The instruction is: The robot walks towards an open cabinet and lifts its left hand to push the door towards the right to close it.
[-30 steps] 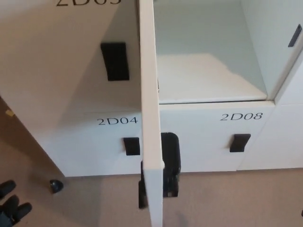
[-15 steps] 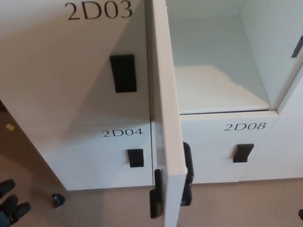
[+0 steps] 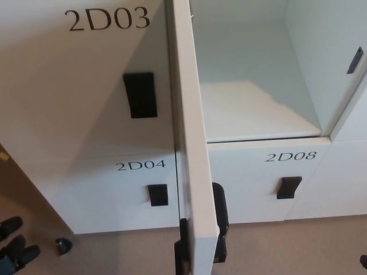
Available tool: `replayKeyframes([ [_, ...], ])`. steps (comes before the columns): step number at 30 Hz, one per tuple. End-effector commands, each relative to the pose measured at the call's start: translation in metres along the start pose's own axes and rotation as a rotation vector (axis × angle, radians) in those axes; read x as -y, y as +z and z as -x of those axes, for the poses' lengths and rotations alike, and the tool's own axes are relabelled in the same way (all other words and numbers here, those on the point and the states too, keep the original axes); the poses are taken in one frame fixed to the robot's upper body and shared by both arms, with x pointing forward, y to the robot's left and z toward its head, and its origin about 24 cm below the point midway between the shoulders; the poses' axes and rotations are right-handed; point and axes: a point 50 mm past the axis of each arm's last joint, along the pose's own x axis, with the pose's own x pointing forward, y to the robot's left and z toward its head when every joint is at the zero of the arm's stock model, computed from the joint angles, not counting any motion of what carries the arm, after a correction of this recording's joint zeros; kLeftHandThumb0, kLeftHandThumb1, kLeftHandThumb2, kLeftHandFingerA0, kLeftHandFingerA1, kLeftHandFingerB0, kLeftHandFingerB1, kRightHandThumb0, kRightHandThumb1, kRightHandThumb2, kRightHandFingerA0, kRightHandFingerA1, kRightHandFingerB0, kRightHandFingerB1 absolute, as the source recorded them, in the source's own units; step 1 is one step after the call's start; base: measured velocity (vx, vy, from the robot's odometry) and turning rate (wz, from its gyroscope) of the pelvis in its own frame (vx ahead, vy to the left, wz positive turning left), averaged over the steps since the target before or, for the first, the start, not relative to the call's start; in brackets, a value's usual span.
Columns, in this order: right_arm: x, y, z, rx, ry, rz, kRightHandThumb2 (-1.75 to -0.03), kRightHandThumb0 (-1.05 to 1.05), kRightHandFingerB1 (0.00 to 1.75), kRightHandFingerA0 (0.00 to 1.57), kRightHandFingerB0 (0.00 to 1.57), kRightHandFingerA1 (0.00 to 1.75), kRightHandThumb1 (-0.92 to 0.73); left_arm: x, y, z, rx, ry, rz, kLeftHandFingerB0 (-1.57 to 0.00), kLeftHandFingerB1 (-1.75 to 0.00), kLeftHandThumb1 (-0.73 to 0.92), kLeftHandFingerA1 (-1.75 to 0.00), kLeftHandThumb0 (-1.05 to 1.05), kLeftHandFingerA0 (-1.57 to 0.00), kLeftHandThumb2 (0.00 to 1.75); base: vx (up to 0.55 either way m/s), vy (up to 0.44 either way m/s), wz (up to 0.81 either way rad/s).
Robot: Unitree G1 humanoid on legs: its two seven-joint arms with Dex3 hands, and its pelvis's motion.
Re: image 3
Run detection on black lock handle on 2D03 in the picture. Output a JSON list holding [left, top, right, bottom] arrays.
[[122, 72, 158, 119]]

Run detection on white locker door 2D11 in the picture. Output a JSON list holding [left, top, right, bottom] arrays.
[[329, 57, 367, 143]]

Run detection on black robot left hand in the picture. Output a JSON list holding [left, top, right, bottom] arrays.
[[0, 216, 41, 275]]

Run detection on white locker door 2D07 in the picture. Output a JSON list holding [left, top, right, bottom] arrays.
[[167, 0, 220, 275]]

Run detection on black floor door stopper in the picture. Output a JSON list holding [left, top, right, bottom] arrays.
[[55, 237, 73, 257]]

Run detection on black lock handle on 2D04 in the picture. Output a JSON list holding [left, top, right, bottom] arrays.
[[147, 183, 169, 207]]

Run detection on white locker cabinet body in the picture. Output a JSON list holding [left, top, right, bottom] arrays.
[[188, 0, 367, 144]]

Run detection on black cabinet strike plate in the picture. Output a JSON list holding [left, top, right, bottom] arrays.
[[346, 46, 364, 75]]

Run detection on black inner door lock box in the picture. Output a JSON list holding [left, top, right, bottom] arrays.
[[211, 182, 231, 264]]

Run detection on black lock handle on 2D08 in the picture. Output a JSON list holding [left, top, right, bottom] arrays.
[[276, 176, 303, 200]]

